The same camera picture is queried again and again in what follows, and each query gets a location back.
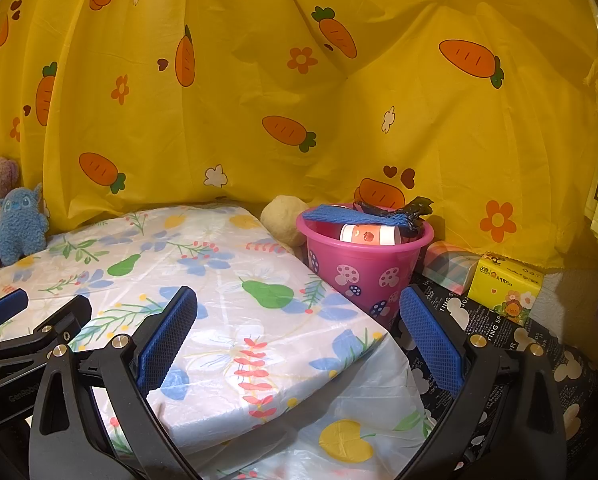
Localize yellow tissue pack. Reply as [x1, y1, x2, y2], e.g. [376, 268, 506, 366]
[467, 254, 545, 322]

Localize apple print paper cup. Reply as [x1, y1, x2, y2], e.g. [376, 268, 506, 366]
[339, 223, 401, 247]

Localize yellow carrot print curtain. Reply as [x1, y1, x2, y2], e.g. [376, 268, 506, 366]
[0, 0, 598, 271]

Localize floral plastic table sheet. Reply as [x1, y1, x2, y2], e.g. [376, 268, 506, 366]
[0, 203, 436, 480]

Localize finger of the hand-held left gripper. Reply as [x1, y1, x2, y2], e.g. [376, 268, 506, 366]
[0, 295, 93, 362]
[0, 287, 30, 332]

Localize beige plush ball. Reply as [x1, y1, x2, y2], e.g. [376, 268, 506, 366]
[260, 195, 310, 249]

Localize black plastic bag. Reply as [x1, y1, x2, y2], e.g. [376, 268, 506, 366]
[354, 195, 433, 239]

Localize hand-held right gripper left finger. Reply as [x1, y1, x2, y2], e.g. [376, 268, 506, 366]
[29, 285, 200, 480]

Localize rainbow striped box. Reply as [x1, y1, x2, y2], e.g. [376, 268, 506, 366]
[423, 241, 481, 295]

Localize pink mushroom print bucket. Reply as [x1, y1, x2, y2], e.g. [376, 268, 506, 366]
[295, 203, 435, 329]

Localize black mouse print cloth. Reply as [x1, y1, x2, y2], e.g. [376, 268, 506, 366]
[394, 272, 598, 480]

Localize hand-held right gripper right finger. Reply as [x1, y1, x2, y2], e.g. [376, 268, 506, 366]
[394, 284, 567, 480]

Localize blue plush toy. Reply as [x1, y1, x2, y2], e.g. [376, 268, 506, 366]
[0, 183, 51, 267]

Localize white cloth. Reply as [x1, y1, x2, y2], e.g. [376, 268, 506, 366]
[529, 267, 598, 347]

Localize blue cloth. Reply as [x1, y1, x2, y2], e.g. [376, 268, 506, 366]
[302, 205, 411, 227]

